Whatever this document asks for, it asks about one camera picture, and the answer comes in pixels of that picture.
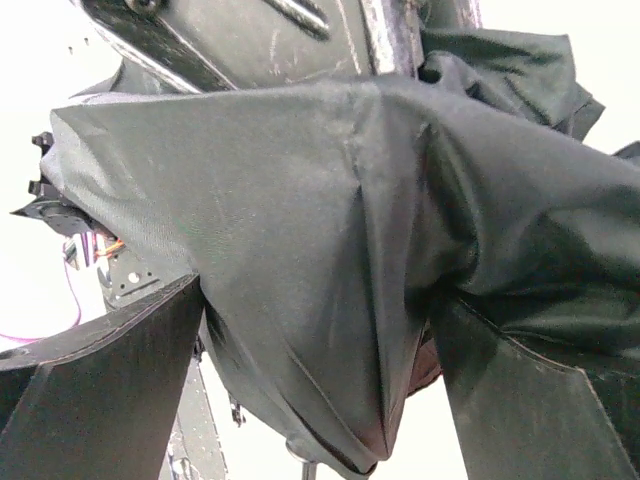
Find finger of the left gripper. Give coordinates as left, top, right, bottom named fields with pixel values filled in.
left=82, top=0, right=423, bottom=93

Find black folding umbrella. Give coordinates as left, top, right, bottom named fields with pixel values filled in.
left=42, top=30, right=639, bottom=479

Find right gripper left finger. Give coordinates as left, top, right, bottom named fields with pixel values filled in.
left=1, top=275, right=203, bottom=479

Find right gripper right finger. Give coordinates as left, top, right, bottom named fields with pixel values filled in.
left=432, top=299, right=638, bottom=479

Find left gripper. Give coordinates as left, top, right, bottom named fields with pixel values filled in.
left=12, top=132, right=166, bottom=306

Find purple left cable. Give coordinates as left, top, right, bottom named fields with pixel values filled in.
left=0, top=239, right=96, bottom=344

